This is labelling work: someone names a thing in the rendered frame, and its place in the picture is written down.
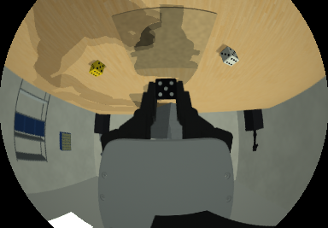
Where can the tan fabric mat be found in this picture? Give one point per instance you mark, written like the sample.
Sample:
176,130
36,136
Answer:
165,37

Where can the yellow die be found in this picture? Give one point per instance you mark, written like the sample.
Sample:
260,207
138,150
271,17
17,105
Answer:
96,68

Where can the white die with black pips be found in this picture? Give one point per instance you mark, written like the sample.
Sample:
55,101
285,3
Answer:
229,56

